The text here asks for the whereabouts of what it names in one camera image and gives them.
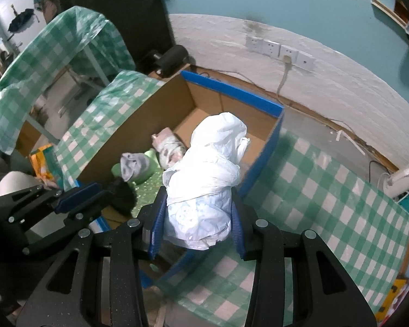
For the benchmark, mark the orange snack packet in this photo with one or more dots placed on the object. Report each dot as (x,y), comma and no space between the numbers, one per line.
(42,163)

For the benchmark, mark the blue-edged cardboard box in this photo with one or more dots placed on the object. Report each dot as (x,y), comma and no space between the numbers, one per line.
(197,115)

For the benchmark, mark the green checkered tablecloth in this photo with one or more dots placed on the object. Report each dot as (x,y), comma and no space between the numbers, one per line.
(310,194)

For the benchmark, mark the white electric kettle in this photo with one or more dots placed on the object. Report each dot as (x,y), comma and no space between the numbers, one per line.
(402,177)

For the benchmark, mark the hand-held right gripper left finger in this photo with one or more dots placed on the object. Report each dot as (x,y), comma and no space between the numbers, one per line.
(156,226)

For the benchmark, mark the dark green glitter cloth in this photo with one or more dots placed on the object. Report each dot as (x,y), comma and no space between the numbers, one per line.
(148,190)

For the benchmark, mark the black cylindrical object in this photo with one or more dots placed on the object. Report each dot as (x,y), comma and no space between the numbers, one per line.
(172,58)

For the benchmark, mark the light green cloth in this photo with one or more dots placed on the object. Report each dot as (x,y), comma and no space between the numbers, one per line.
(141,177)

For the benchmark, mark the green checkered plastic table cover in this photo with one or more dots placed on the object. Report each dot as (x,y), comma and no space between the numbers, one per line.
(54,47)

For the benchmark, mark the white wall socket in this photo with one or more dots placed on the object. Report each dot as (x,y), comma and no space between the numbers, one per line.
(306,61)
(254,43)
(271,48)
(289,51)

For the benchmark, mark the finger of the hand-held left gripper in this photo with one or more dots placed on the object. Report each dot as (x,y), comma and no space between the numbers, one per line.
(24,201)
(78,197)

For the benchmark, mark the yellow orange package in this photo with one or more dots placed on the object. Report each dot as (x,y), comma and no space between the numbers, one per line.
(395,296)

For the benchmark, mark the white round container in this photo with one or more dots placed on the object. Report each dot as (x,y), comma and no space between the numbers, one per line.
(12,182)

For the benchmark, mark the wooden wall shelf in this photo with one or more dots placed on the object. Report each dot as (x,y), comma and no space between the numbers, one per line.
(387,8)

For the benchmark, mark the grey soft cloth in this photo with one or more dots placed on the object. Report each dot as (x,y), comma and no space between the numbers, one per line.
(133,165)

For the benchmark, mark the black fuzzy soft item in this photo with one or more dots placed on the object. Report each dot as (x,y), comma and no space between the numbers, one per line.
(122,196)

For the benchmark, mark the pink patterned soft pack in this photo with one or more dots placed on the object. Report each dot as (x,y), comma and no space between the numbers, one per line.
(168,143)

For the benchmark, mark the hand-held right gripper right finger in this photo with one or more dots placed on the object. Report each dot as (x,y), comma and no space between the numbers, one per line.
(239,231)

